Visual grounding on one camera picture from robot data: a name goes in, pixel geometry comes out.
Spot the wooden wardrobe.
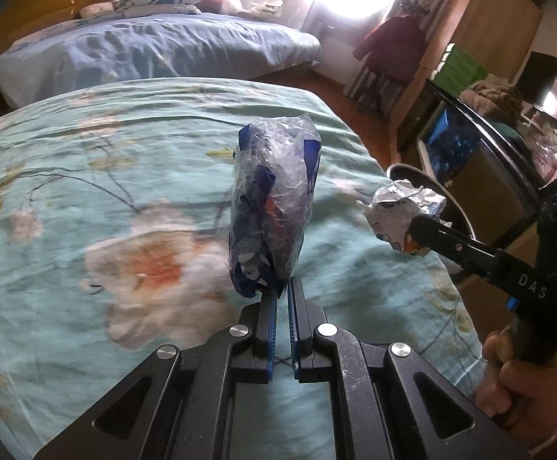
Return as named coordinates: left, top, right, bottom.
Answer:
left=421, top=0, right=544, bottom=88

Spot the black bin with white rim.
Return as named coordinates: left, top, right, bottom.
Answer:
left=385, top=163, right=477, bottom=289

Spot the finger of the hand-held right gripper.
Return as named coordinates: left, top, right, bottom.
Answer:
left=409, top=215, right=506, bottom=281

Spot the pink plush toy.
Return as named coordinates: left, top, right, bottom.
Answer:
left=196, top=0, right=242, bottom=13

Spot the stack of green boxes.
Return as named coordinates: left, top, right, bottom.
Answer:
left=433, top=42, right=489, bottom=90

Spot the dark red coat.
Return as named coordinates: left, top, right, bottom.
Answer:
left=352, top=11, right=426, bottom=85

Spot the small pale pillow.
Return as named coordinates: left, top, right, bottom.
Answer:
left=78, top=2, right=117, bottom=21

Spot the grey bed guard rail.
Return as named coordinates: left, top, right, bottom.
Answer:
left=187, top=0, right=318, bottom=35

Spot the person's right hand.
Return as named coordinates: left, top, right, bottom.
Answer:
left=471, top=325, right=557, bottom=431

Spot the brown fuzzy cloth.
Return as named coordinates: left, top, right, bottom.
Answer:
left=460, top=80, right=525, bottom=128

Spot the wooden headboard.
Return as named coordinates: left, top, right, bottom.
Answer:
left=0, top=0, right=151, bottom=54

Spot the blue clear plastic bag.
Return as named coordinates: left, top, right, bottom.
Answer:
left=228, top=114, right=322, bottom=301

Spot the silver foil wrapper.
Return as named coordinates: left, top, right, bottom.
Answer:
left=361, top=178, right=448, bottom=256

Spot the black glossy cabinet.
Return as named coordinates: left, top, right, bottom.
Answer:
left=397, top=78, right=549, bottom=270

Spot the teal floral blanket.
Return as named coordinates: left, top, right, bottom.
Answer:
left=0, top=78, right=489, bottom=460

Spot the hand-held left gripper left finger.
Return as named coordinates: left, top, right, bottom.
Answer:
left=31, top=280, right=280, bottom=460

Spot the striped hanging cloth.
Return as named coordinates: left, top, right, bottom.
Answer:
left=344, top=64, right=400, bottom=117

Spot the blue duvet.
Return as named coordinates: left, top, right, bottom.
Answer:
left=0, top=11, right=322, bottom=109

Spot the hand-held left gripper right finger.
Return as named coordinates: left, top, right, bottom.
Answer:
left=288, top=276, right=532, bottom=460

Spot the black flat screen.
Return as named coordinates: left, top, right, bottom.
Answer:
left=515, top=49, right=557, bottom=133

